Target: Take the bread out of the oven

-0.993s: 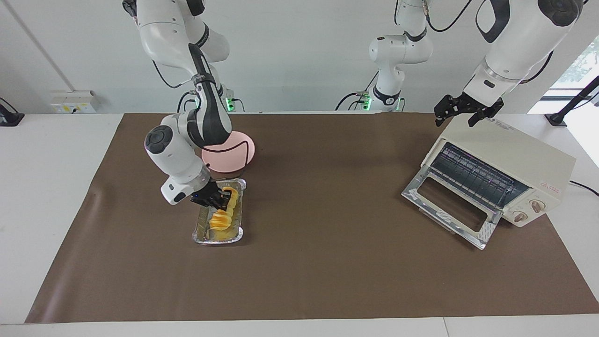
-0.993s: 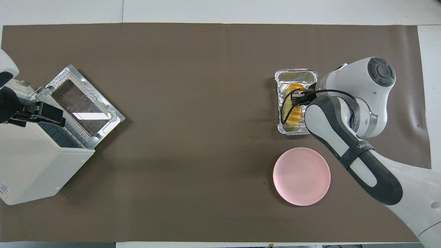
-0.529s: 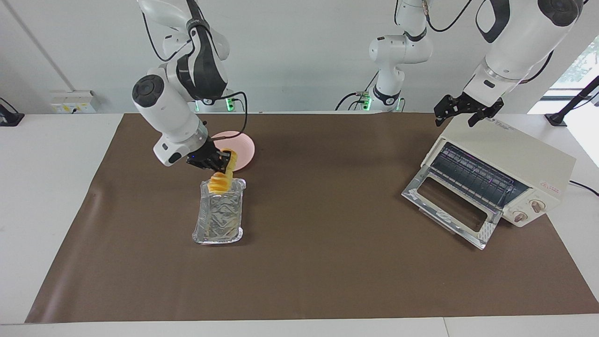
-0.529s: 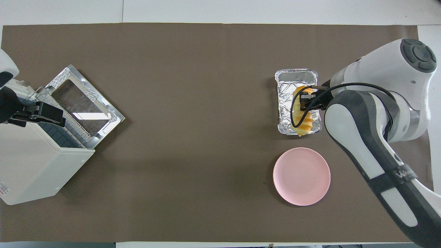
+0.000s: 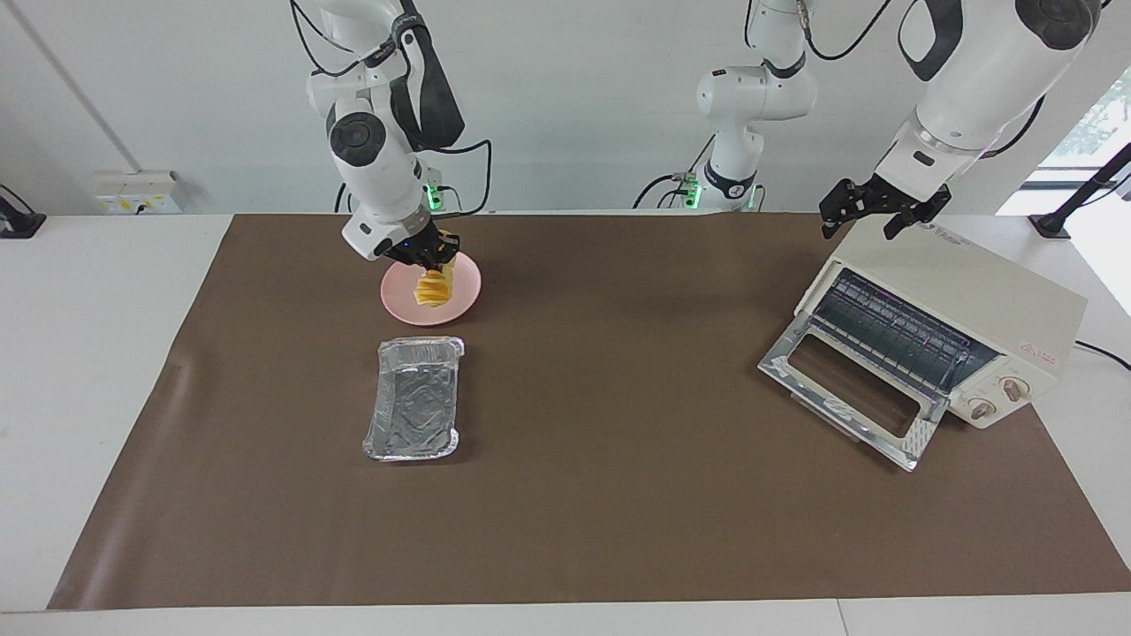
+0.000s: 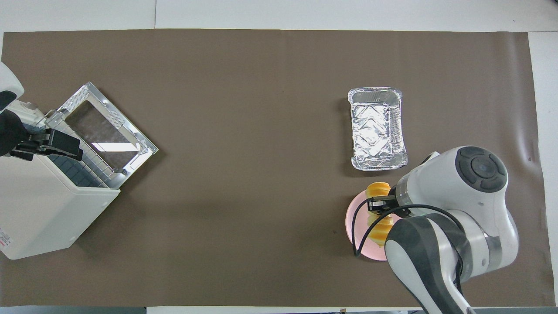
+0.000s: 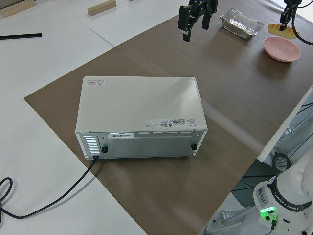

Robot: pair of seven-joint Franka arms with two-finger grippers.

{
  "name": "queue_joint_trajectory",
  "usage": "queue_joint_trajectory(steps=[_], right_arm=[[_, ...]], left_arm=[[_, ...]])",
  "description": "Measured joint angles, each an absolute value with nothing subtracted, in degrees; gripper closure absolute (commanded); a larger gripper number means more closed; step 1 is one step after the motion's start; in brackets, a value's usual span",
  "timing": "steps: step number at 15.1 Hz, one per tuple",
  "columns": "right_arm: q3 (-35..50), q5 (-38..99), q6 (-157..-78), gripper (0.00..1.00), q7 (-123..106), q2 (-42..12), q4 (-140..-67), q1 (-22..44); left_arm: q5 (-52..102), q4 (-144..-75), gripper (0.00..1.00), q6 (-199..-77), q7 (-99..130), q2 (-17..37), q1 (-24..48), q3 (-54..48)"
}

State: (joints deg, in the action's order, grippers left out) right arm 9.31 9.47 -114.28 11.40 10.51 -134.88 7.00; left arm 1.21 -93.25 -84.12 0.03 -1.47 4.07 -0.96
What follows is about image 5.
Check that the pink round plate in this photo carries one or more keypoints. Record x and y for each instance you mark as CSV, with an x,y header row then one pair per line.
x,y
398,305

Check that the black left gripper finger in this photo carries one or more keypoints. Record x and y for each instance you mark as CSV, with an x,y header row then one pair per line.
x,y
923,212
841,199

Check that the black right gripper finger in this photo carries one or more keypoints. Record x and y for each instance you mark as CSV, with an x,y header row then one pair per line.
x,y
433,263
449,247

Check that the cream oven knob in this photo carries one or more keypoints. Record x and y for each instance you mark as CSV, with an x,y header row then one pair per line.
x,y
981,408
1014,387

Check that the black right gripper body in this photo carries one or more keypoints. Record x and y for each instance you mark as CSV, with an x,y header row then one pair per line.
x,y
411,247

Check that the bright window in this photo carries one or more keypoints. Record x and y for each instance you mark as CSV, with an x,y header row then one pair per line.
x,y
1100,124

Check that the aluminium foil tray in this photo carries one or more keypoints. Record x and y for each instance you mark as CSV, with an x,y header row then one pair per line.
x,y
413,402

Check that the white wall power outlet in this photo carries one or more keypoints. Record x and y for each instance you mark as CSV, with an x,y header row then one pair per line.
x,y
137,194

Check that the black camera stand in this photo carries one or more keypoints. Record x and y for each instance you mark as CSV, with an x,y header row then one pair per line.
x,y
1074,199

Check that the cream toaster oven body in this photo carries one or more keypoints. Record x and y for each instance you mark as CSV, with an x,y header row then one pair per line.
x,y
998,305

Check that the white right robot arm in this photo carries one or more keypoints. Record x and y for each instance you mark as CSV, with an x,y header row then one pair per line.
x,y
375,168

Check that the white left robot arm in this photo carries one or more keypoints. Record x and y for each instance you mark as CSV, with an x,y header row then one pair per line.
x,y
972,88

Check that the brown table mat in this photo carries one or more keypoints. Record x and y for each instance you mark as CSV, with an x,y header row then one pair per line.
x,y
618,495

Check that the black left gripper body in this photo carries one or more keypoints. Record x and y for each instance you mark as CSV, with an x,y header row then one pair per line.
x,y
886,196

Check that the glass oven door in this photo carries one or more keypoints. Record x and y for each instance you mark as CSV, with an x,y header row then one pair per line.
x,y
848,424

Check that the sliced golden bread loaf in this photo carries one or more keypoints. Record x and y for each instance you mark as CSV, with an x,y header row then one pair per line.
x,y
433,290

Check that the black clamp mount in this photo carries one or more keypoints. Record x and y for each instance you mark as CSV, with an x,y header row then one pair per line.
x,y
18,221

